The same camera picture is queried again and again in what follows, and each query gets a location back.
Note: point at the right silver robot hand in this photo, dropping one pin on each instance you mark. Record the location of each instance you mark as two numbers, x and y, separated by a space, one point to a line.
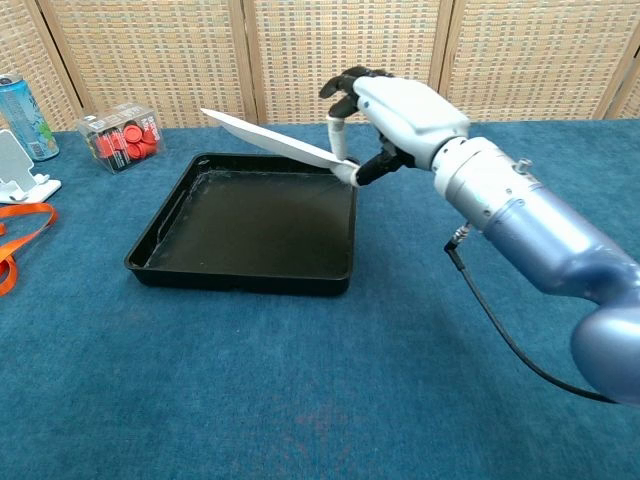
405 117

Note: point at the white round plate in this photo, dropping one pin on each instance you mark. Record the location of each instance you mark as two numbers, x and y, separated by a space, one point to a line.
275 142

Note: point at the right blue robot arm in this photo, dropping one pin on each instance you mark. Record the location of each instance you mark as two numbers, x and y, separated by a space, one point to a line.
540 230

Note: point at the black square tray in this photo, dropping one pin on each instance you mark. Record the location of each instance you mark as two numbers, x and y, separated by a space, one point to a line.
255 225

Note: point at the woven folding screen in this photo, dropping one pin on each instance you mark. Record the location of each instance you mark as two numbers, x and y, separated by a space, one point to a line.
200 60

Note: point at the clear box of red caps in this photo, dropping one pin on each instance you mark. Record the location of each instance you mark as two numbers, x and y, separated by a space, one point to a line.
122 137

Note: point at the blue table cloth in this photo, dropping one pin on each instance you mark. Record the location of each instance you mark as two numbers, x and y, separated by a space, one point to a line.
250 390

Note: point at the blue drink can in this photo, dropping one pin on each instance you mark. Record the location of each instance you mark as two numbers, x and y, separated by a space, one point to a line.
22 117

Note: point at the white phone stand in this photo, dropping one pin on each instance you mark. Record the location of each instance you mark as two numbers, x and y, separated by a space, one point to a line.
15 172

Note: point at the orange ribbon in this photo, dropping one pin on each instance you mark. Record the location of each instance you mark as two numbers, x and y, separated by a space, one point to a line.
22 240

